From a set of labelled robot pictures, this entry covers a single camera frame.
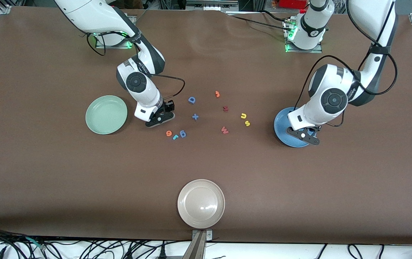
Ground blue plate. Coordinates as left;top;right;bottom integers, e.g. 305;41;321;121
274;107;317;148

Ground mint green plate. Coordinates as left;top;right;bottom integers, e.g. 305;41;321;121
85;95;128;135

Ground beige plate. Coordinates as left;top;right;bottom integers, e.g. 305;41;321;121
177;179;225;229

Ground red box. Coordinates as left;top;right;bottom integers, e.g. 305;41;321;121
279;0;308;9

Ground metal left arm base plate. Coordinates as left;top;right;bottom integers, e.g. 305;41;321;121
284;20;323;54

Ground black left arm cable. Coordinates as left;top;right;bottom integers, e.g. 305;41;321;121
294;0;398;127

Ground black cable to arm base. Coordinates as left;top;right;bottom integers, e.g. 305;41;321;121
226;10;293;33

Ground looped black cable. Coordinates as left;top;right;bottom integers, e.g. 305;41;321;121
348;244;364;259

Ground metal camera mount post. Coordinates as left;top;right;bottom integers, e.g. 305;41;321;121
183;230;213;259

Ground teal cable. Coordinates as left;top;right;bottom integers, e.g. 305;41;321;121
26;236;45;251

